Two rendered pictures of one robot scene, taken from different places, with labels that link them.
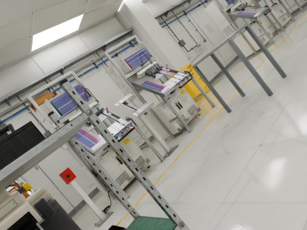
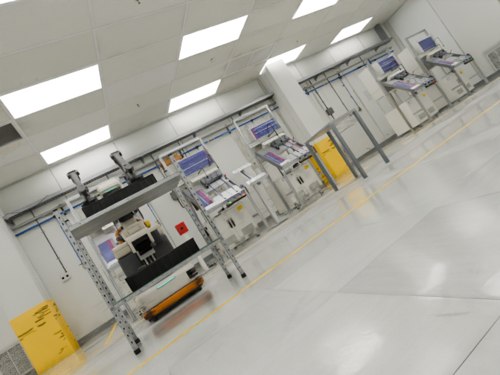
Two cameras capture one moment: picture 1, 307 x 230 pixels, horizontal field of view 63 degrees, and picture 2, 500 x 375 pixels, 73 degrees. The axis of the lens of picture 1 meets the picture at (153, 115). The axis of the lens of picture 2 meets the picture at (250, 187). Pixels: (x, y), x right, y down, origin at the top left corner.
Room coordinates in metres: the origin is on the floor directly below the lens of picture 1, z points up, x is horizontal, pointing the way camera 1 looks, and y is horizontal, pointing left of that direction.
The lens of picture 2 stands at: (-1.44, -0.60, 0.40)
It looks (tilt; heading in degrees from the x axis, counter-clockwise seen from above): 3 degrees up; 9
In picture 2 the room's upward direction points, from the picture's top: 32 degrees counter-clockwise
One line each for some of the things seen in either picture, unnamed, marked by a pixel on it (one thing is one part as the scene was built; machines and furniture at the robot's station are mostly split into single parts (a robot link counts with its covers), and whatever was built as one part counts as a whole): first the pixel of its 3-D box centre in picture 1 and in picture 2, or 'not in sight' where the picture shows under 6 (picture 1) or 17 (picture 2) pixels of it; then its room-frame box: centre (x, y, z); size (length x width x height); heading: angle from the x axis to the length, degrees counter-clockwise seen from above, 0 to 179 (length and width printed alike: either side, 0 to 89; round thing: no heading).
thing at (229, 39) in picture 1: (236, 70); (344, 152); (3.16, -1.17, 0.40); 0.70 x 0.45 x 0.80; 31
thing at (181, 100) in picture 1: (166, 96); (289, 170); (4.52, -0.39, 0.65); 1.01 x 0.73 x 1.29; 33
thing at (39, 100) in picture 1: (49, 95); (177, 157); (4.00, 1.08, 1.82); 0.68 x 0.30 x 0.20; 123
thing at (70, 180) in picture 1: (83, 195); (193, 247); (3.09, 1.29, 0.39); 0.24 x 0.24 x 0.78; 33
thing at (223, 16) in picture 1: (237, 20); (396, 90); (6.60, -3.25, 0.95); 1.36 x 0.82 x 1.90; 33
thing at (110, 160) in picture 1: (116, 166); (228, 231); (3.87, 0.94, 0.31); 0.70 x 0.65 x 0.62; 123
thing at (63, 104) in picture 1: (70, 100); (194, 164); (3.81, 0.82, 1.52); 0.51 x 0.13 x 0.27; 123
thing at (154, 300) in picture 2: not in sight; (167, 289); (1.78, 1.21, 0.16); 0.67 x 0.64 x 0.25; 33
